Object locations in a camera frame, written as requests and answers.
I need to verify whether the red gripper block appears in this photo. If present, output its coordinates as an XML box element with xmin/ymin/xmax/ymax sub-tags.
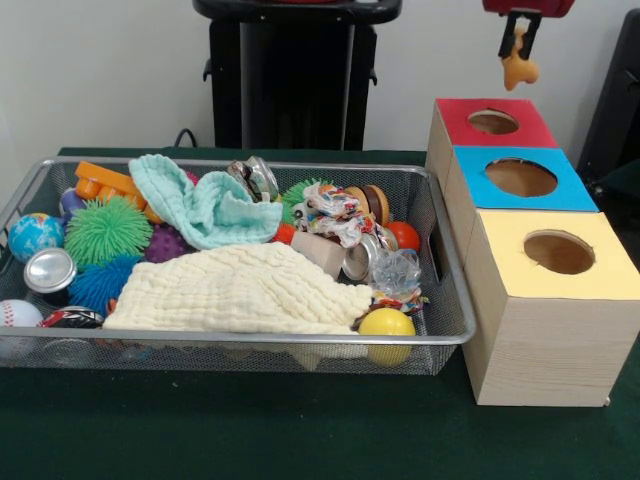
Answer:
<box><xmin>482</xmin><ymin>0</ymin><xmax>574</xmax><ymax>61</ymax></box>

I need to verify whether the orange teddy bear toy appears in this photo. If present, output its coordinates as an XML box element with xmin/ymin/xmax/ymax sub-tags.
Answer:
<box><xmin>502</xmin><ymin>27</ymin><xmax>542</xmax><ymax>93</ymax></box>

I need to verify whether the mint green cloth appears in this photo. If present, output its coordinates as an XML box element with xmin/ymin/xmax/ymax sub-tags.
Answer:
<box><xmin>128</xmin><ymin>153</ymin><xmax>284</xmax><ymax>251</ymax></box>

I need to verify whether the wooden three-hole sorting box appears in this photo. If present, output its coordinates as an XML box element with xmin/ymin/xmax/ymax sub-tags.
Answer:
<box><xmin>425</xmin><ymin>97</ymin><xmax>640</xmax><ymax>409</ymax></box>

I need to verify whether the shallow clear mesh bin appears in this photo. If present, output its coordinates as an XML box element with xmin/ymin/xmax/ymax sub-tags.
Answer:
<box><xmin>0</xmin><ymin>155</ymin><xmax>477</xmax><ymax>377</ymax></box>

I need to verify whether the black stand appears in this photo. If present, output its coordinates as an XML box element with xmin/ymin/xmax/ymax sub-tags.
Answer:
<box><xmin>577</xmin><ymin>8</ymin><xmax>640</xmax><ymax>201</ymax></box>

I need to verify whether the dark green tablecloth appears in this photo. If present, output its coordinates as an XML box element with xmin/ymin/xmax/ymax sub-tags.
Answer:
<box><xmin>0</xmin><ymin>146</ymin><xmax>640</xmax><ymax>480</ymax></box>
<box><xmin>599</xmin><ymin>158</ymin><xmax>640</xmax><ymax>201</ymax></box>

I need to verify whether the brown striped burger toy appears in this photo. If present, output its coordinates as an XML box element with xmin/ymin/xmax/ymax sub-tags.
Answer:
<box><xmin>345</xmin><ymin>184</ymin><xmax>390</xmax><ymax>224</ymax></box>

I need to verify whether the red-orange ball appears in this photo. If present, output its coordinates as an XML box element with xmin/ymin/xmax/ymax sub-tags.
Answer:
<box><xmin>384</xmin><ymin>220</ymin><xmax>421</xmax><ymax>252</ymax></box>

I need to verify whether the yellow ball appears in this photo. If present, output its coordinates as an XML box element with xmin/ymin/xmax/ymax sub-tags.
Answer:
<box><xmin>357</xmin><ymin>307</ymin><xmax>417</xmax><ymax>366</ymax></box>

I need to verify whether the cream muslin cloth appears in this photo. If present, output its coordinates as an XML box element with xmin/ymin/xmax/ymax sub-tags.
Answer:
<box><xmin>102</xmin><ymin>243</ymin><xmax>374</xmax><ymax>335</ymax></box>

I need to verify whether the orange plastic toy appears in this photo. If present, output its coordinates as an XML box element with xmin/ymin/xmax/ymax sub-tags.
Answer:
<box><xmin>74</xmin><ymin>160</ymin><xmax>164</xmax><ymax>225</ymax></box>

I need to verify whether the large green spiky ball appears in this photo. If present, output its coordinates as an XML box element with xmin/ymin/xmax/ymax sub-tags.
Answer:
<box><xmin>63</xmin><ymin>195</ymin><xmax>154</xmax><ymax>269</ymax></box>

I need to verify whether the blue spiky ball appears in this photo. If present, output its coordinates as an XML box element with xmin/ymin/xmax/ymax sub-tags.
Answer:
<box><xmin>68</xmin><ymin>254</ymin><xmax>142</xmax><ymax>319</ymax></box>

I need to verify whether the blue globe ball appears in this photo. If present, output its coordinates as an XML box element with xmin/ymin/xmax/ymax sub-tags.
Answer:
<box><xmin>7</xmin><ymin>212</ymin><xmax>66</xmax><ymax>264</ymax></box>

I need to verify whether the white baseball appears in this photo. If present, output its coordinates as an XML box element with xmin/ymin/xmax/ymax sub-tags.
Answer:
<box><xmin>0</xmin><ymin>298</ymin><xmax>45</xmax><ymax>329</ymax></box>

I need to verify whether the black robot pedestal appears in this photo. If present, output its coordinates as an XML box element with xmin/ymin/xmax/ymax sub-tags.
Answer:
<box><xmin>192</xmin><ymin>0</ymin><xmax>404</xmax><ymax>151</ymax></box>

